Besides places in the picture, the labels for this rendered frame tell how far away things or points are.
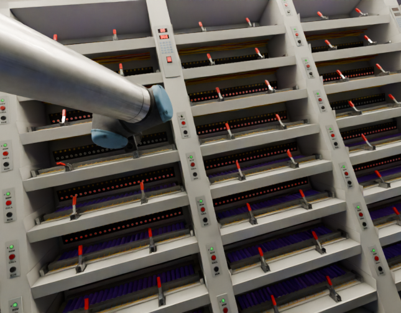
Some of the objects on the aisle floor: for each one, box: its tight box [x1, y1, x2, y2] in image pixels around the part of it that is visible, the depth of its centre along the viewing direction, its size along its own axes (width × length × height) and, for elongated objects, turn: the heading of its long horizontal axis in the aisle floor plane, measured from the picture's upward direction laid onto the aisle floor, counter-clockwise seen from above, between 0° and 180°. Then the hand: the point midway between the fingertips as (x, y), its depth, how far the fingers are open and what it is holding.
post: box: [259, 0, 401, 313], centre depth 107 cm, size 20×9×176 cm, turn 135°
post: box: [0, 2, 65, 313], centre depth 84 cm, size 20×9×176 cm, turn 135°
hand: (135, 144), depth 88 cm, fingers closed
